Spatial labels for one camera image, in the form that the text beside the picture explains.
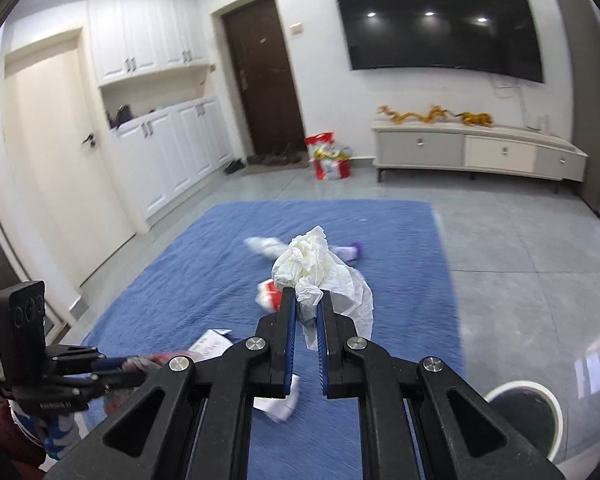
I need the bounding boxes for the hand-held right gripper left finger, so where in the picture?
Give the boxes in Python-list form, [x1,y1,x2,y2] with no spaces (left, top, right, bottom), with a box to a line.
[45,286,298,480]

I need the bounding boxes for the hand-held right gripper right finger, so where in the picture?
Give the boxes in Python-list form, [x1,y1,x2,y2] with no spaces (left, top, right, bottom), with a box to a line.
[316,287,568,480]

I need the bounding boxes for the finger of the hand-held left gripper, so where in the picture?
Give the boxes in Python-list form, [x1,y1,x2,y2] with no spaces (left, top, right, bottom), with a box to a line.
[94,351,162,386]

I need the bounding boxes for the red triangular snack packet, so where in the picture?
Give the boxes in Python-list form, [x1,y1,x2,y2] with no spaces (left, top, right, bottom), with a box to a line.
[130,351,197,372]

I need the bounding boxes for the white printed paper scrap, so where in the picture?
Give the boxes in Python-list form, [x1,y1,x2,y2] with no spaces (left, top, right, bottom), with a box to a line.
[252,374,302,424]
[187,329,232,362]

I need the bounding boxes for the red white snack packet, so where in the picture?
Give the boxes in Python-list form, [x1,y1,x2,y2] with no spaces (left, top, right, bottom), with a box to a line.
[257,280,284,312]

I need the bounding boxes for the white tissue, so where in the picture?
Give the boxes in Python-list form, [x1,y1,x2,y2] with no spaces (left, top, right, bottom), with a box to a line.
[271,226,374,352]

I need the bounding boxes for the white plastic bag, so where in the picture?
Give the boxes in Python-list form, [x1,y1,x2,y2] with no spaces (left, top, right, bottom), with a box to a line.
[244,236,287,262]

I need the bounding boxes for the purple wrapper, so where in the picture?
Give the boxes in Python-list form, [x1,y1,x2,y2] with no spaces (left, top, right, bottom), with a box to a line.
[330,241,364,264]

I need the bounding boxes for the white round trash bin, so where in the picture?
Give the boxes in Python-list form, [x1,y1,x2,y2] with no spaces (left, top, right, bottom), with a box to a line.
[484,380,564,463]

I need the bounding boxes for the person's left hand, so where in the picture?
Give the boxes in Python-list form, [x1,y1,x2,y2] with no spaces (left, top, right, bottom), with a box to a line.
[44,412,83,461]

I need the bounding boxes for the blue shaggy rug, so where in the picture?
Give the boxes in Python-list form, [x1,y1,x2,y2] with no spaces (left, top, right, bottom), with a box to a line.
[45,200,466,480]

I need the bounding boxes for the white interior door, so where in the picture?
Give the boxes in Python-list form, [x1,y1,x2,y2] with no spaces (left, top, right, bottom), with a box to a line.
[2,35,136,287]

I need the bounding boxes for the brown doormat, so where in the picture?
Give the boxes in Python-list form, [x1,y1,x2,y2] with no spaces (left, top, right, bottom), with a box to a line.
[242,154,308,175]

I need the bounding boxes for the red white shopping bag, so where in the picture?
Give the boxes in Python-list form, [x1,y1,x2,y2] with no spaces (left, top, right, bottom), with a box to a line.
[312,147,353,182]

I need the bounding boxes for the red paper bag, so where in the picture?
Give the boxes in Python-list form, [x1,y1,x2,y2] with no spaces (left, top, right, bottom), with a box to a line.
[305,131,337,161]

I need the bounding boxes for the white base cabinet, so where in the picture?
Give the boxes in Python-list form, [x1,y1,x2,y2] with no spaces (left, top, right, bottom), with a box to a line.
[107,95,233,221]

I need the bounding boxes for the grey white television stand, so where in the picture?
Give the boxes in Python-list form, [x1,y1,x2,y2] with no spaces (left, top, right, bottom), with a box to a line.
[371,119,590,196]

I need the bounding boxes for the dark handbag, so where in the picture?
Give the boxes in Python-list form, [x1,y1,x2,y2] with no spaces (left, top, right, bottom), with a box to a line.
[107,105,133,129]

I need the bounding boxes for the golden dragon figurine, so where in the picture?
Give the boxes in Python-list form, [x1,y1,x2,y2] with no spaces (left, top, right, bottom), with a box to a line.
[377,105,453,126]

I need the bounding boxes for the dark brown entrance door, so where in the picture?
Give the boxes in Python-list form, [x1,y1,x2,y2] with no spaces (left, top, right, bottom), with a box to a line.
[221,0,308,157]

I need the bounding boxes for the golden tiger figurine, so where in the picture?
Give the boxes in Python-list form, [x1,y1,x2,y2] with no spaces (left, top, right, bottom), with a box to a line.
[454,111,495,128]

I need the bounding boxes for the grey double door refrigerator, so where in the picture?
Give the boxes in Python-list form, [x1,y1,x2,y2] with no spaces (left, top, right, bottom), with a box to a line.
[557,0,600,221]

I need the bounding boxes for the black television cables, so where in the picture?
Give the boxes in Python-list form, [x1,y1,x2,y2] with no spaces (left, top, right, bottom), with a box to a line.
[492,75,529,126]

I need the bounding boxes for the white wall cabinet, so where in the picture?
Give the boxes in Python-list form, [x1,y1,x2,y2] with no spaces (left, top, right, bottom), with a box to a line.
[87,0,211,86]

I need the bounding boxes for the black wall television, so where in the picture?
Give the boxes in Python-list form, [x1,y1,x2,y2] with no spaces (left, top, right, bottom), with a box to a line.
[330,0,545,83]

